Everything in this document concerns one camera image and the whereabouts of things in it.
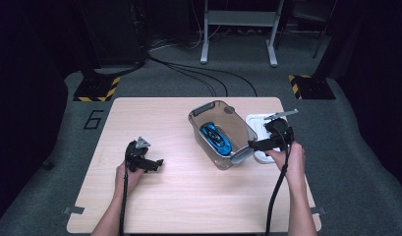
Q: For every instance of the gray metal stand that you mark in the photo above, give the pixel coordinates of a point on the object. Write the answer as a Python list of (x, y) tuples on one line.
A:
[(241, 18)]

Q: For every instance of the yellow black striped stand base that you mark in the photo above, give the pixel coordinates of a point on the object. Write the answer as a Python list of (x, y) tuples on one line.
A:
[(97, 89), (311, 87)]

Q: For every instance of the large black cabinet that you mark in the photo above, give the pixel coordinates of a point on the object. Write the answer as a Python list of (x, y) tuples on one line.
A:
[(113, 32)]

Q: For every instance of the person's left hand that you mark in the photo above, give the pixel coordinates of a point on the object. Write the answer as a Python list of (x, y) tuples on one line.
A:
[(131, 182)]

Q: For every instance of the person's right hand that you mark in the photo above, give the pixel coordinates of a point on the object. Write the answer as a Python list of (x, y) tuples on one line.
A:
[(295, 164)]

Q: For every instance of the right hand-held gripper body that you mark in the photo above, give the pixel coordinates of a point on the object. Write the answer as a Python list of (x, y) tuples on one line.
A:
[(280, 134)]

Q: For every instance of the dark metal frame stand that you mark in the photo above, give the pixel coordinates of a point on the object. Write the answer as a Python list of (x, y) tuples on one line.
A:
[(315, 19)]

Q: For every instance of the gray tape strip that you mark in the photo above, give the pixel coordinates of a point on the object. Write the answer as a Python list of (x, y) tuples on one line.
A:
[(319, 211), (74, 210)]

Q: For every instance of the blue toy car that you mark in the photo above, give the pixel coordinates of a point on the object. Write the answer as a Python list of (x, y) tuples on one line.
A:
[(216, 139)]

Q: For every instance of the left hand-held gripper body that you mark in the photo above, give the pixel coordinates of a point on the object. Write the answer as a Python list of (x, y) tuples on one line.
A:
[(136, 154)]

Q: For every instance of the small black floor object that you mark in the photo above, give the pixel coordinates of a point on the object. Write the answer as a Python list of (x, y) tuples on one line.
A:
[(47, 165)]

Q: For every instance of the clear plastic storage box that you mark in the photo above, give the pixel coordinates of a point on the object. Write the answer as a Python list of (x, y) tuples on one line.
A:
[(234, 131)]

